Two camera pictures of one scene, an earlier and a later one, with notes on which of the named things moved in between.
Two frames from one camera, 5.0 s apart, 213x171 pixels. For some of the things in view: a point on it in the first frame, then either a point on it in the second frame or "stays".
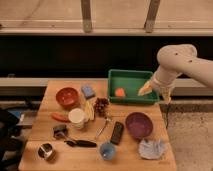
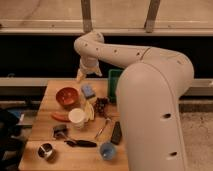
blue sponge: x=88 y=92 stays
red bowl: x=67 y=98 stays
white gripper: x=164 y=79 to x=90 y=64
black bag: x=11 y=148 stays
